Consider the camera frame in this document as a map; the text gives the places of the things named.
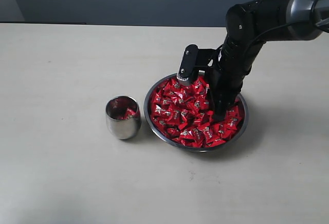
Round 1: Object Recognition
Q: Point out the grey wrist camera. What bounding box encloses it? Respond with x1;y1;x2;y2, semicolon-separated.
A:
176;44;198;86

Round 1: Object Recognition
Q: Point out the red candy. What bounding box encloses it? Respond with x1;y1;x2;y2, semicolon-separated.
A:
152;104;171;118
179;127;205;148
113;98;137;120
223;117;243;130
188;96;208;113

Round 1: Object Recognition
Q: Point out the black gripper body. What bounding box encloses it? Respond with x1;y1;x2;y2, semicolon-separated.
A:
206;36;265;111

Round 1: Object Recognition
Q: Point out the red wrapped candy front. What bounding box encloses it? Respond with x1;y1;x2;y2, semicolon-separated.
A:
179;127;205;148

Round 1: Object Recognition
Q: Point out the metal bowl of red candies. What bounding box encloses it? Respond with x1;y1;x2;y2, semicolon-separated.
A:
143;73;250;153

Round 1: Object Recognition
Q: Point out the stainless steel cup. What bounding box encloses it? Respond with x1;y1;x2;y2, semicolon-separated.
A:
105;96;141;140

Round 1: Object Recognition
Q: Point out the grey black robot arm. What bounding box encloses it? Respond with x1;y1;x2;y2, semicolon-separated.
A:
208;0;328;121

